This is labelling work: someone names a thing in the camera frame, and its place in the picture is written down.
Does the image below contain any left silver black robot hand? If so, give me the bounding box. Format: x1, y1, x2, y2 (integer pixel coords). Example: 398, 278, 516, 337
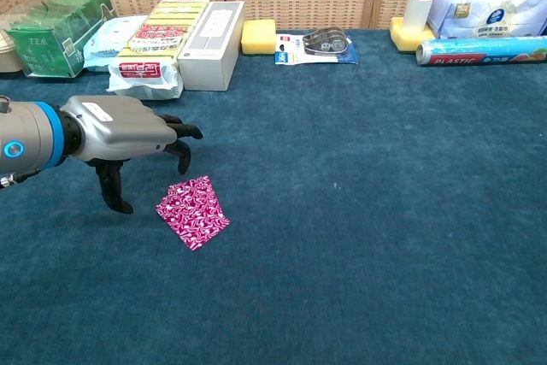
59, 94, 204, 215

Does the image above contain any magenta patterned card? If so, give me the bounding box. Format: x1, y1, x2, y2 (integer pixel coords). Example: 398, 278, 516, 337
167, 174, 232, 251
155, 187, 197, 251

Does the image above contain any light blue wet wipes pack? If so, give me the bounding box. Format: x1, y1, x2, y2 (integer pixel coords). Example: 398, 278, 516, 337
82, 14, 149, 74

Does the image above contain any yellow green sponge multipack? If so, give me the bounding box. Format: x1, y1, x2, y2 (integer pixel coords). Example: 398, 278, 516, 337
105, 0, 211, 102

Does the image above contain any green tea bag box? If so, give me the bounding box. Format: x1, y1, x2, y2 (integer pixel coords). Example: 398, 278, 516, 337
3, 0, 119, 79

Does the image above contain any white power strip box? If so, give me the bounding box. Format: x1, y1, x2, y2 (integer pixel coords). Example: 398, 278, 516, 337
177, 0, 247, 92

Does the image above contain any beige lidded lunch box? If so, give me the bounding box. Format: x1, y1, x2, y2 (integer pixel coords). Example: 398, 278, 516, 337
0, 18, 26, 74

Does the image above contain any plain yellow sponge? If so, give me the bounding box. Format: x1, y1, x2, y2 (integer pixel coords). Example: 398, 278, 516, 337
388, 16, 437, 55
240, 18, 278, 57

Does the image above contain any correction tape blister pack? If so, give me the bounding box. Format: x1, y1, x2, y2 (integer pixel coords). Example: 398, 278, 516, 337
274, 26, 360, 66

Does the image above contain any teal carpet table mat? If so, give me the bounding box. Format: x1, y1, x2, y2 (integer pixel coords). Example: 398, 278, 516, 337
0, 27, 547, 365

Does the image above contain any white roll cardboard core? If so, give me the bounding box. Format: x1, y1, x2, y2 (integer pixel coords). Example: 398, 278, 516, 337
403, 0, 435, 33

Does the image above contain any blue plastic wrap roll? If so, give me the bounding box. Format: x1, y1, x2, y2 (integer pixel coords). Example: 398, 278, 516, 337
415, 35, 547, 68

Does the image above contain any blue white tissue pack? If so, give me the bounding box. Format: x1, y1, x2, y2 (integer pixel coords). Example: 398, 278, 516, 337
426, 0, 547, 40

